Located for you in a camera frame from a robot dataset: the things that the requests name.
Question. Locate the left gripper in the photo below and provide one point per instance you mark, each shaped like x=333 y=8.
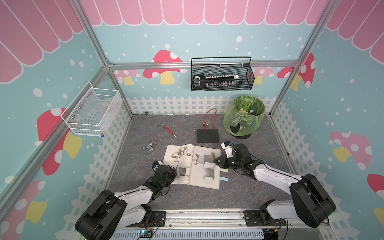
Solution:
x=173 y=172

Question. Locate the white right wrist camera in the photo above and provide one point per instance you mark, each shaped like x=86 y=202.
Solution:
x=228 y=147

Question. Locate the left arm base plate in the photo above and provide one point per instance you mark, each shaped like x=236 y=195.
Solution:
x=152 y=219

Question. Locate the green circuit board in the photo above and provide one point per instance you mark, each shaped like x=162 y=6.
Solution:
x=146 y=234

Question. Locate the sketch drawing book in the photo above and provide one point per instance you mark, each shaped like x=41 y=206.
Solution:
x=194 y=165

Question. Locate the red handled tool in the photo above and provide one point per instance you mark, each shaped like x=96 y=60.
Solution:
x=165 y=127

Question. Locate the white wire wall basket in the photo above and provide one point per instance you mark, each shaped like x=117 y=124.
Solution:
x=92 y=112

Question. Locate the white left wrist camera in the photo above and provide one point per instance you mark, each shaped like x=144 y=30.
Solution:
x=156 y=164

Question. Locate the black socket bit holder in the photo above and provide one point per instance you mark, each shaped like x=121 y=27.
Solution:
x=200 y=82

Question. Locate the black flat box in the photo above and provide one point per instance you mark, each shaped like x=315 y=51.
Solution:
x=207 y=136

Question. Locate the green bagged trash bin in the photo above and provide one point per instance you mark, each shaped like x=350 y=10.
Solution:
x=244 y=116

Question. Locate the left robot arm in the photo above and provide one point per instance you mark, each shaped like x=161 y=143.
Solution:
x=110 y=212

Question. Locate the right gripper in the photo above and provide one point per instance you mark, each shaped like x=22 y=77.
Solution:
x=223 y=161

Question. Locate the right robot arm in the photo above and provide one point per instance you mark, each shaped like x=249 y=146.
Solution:
x=309 y=201

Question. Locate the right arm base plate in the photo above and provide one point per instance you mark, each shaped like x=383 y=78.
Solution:
x=255 y=220

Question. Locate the small metal clamp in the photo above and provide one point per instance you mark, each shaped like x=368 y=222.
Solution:
x=149 y=147

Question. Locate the black wire wall basket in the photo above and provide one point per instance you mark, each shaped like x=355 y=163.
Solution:
x=221 y=74

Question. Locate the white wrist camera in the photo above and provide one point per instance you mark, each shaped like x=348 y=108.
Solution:
x=156 y=164
x=228 y=147

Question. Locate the grey slotted cable duct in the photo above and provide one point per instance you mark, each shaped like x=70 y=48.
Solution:
x=196 y=234

